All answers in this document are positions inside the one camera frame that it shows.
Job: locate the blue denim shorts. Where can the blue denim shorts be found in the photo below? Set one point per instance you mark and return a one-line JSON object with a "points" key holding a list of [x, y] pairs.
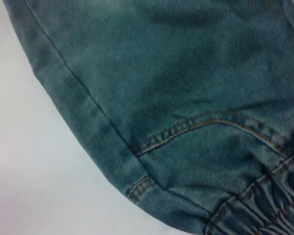
{"points": [[174, 85]]}

